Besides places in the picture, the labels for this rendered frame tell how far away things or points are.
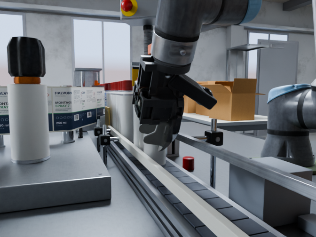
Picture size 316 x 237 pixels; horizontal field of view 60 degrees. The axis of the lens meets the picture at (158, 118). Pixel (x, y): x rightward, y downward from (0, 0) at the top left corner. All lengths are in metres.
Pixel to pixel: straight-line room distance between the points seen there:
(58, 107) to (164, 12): 0.59
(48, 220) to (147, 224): 0.17
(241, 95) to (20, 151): 2.08
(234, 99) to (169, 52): 2.06
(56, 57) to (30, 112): 4.58
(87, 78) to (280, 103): 0.78
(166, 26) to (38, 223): 0.38
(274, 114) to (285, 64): 6.19
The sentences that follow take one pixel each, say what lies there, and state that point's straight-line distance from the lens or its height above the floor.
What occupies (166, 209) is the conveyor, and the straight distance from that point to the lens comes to 0.43.
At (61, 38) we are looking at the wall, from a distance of 5.31.
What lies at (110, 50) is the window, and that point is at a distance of 5.32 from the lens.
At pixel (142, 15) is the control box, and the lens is 0.95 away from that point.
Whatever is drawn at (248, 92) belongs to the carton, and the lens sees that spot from 2.58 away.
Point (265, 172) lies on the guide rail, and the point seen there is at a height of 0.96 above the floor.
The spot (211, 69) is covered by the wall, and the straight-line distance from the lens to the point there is 5.99.
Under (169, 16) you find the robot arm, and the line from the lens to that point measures 0.43.
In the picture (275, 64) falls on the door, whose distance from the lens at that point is 6.87.
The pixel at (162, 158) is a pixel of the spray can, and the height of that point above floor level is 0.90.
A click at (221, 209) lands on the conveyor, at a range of 0.43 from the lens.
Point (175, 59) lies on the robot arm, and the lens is 0.45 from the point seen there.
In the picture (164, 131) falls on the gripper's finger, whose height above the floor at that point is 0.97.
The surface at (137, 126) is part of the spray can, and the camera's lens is 0.71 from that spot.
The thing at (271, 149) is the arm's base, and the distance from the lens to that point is 0.88.
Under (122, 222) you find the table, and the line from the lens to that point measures 0.50.
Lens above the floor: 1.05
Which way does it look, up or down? 6 degrees down
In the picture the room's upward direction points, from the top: straight up
